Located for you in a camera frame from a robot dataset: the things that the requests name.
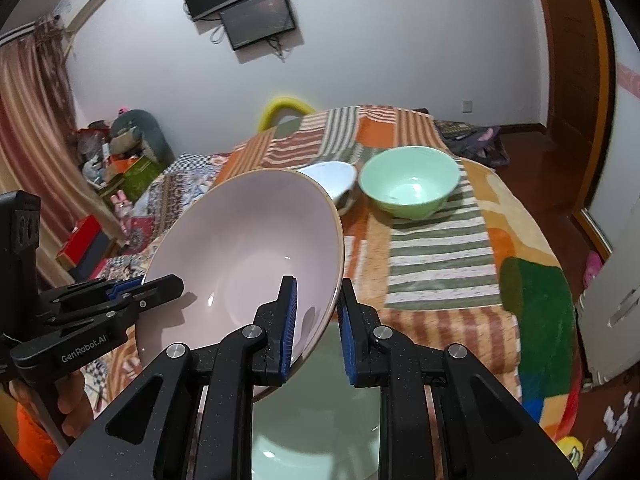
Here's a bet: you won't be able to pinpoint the striped orange patchwork tablecloth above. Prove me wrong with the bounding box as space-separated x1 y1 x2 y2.
81 104 584 480

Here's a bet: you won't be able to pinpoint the striped red curtain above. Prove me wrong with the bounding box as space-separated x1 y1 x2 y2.
1 16 124 287

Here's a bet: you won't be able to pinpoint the green cardboard box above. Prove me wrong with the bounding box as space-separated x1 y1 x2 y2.
98 156 166 206

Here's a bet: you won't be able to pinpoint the pink bowl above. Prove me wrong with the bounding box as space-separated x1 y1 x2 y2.
134 169 345 402

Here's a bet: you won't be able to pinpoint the mint green plate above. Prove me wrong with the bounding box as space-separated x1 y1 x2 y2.
252 323 381 480

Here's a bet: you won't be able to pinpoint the person left hand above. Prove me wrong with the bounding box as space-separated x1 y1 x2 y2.
8 372 96 440

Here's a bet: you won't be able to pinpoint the small black wall monitor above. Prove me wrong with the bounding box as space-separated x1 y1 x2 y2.
219 0 296 51

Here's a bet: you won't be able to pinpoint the red and blue boxes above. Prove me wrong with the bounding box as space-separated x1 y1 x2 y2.
55 214 116 282

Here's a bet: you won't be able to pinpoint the white wall socket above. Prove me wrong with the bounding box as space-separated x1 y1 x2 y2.
461 100 473 113

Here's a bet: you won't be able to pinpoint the grey plush toy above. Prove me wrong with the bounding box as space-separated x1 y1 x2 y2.
108 110 175 165

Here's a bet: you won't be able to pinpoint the yellow foam tube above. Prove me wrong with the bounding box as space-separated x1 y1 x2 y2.
257 96 316 132

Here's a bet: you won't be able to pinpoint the patterned patchwork quilt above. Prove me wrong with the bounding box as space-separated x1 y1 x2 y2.
82 153 229 415

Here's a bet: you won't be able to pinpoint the mint green bowl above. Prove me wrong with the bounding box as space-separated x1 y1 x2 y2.
358 145 461 221

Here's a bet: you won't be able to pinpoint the brown wooden door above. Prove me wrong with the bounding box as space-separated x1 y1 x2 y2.
540 0 614 218

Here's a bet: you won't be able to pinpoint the white bowl black dots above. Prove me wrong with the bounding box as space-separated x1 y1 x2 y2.
298 160 357 214

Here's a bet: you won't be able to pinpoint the dark bag on floor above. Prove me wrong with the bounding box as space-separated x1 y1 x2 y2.
434 119 510 169

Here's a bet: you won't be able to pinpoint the pink bunny toy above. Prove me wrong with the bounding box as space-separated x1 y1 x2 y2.
110 190 132 220

